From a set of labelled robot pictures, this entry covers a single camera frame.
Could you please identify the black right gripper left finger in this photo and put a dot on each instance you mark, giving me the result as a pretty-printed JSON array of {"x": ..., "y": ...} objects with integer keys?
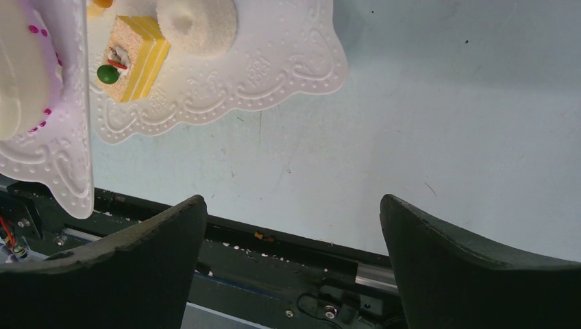
[{"x": 138, "y": 277}]

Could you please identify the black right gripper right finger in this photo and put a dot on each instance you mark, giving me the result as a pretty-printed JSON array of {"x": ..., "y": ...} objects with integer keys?
[{"x": 449, "y": 277}]

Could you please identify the yellow cake with berries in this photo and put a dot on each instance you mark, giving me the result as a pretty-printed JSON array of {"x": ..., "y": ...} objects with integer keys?
[{"x": 135, "y": 52}]

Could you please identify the white frosted donut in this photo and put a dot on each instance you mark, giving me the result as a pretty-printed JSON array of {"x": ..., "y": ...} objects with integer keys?
[{"x": 31, "y": 70}]

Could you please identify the small white round pastry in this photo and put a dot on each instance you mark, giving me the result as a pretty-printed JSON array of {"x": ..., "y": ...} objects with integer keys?
[{"x": 204, "y": 29}]

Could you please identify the white three-tier cake stand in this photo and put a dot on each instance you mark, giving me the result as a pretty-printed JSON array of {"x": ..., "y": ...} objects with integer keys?
[{"x": 281, "y": 48}]

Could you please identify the yellow swirl roll cake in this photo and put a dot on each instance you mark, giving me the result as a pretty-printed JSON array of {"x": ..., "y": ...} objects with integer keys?
[{"x": 95, "y": 8}]

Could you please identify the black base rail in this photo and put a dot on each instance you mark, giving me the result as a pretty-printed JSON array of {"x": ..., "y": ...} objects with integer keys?
[{"x": 242, "y": 273}]

